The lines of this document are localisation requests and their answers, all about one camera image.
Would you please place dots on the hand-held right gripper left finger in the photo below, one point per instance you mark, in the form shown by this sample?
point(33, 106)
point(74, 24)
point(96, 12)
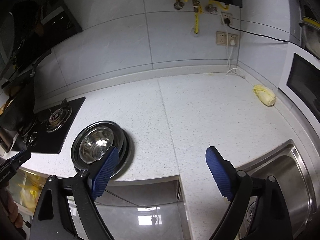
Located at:
point(103, 175)

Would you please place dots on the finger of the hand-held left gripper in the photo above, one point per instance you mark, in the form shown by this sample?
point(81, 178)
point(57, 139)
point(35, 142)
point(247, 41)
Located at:
point(21, 158)

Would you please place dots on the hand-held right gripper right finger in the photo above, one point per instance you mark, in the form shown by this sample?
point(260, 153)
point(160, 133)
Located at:
point(220, 175)

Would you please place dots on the small steel bowl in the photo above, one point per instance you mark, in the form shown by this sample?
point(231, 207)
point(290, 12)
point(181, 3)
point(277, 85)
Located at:
point(96, 145)

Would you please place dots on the large steel plate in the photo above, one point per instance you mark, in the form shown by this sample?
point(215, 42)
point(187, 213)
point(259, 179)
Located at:
point(128, 147)

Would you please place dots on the person's left hand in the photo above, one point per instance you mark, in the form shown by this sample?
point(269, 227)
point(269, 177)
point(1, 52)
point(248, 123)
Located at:
point(12, 212)

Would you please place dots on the yellow plastic bag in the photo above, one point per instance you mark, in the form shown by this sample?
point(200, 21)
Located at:
point(31, 192)

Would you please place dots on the black wok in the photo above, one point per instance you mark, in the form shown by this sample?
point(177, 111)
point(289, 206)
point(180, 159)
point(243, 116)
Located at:
point(17, 110)

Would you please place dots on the black gas stove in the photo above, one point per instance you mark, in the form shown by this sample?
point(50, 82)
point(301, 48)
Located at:
point(72, 120)

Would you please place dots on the steel sink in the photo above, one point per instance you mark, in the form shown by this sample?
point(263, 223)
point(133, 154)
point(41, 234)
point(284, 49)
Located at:
point(287, 165)

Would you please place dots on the napa cabbage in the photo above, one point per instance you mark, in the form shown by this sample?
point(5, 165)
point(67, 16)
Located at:
point(264, 95)

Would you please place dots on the black range hood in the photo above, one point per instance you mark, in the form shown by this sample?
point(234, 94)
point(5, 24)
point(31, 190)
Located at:
point(62, 17)

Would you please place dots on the yellow gas pipe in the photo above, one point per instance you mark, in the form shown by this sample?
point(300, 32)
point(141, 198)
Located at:
point(196, 20)

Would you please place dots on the steel basin with yellow rim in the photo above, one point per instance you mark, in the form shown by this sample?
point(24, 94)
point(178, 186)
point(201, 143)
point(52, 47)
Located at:
point(312, 33)

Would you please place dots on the double wall socket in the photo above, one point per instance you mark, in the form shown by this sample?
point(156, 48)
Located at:
point(226, 38)

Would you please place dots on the single wall socket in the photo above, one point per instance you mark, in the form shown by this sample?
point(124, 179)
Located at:
point(227, 17)

